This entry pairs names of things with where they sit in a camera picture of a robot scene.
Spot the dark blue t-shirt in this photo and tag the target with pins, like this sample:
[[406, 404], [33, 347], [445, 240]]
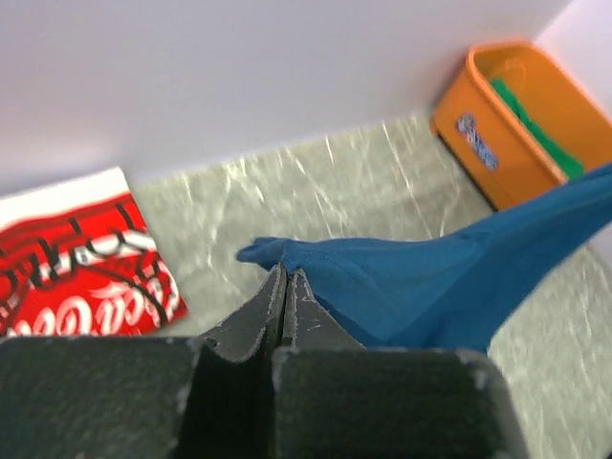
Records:
[[454, 291]]

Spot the green t-shirt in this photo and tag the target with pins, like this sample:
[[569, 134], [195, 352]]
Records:
[[566, 162]]

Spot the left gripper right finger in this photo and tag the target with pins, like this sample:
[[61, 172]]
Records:
[[336, 399]]

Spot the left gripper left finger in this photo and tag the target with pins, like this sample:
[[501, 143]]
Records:
[[208, 396]]

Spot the folded red coca-cola t-shirt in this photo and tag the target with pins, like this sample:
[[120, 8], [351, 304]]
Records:
[[91, 270]]

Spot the orange plastic bin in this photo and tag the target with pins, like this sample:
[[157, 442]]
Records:
[[496, 148]]

